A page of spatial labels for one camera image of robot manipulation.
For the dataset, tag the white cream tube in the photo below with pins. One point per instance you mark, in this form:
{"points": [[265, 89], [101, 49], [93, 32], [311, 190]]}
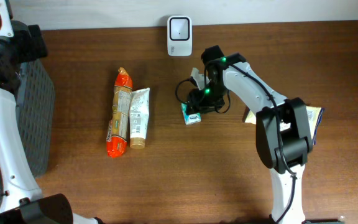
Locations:
{"points": [[139, 117]]}

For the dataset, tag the orange biscuit packet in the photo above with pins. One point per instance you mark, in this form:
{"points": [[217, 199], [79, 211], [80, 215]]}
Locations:
{"points": [[116, 140]]}

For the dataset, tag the green tissue pack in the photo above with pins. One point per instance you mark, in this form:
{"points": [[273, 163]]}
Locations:
{"points": [[190, 118]]}

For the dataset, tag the white barcode scanner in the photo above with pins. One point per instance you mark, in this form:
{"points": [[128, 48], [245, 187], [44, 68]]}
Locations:
{"points": [[179, 36]]}

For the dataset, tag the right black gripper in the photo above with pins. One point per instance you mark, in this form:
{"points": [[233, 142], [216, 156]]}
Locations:
{"points": [[199, 104]]}

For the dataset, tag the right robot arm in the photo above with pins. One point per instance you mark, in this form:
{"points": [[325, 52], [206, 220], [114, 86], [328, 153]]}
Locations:
{"points": [[283, 139]]}

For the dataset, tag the grey plastic mesh basket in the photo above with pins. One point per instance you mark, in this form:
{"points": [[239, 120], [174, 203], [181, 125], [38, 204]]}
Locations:
{"points": [[34, 111]]}

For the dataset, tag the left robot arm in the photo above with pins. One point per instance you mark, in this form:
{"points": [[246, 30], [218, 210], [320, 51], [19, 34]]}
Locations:
{"points": [[21, 199]]}

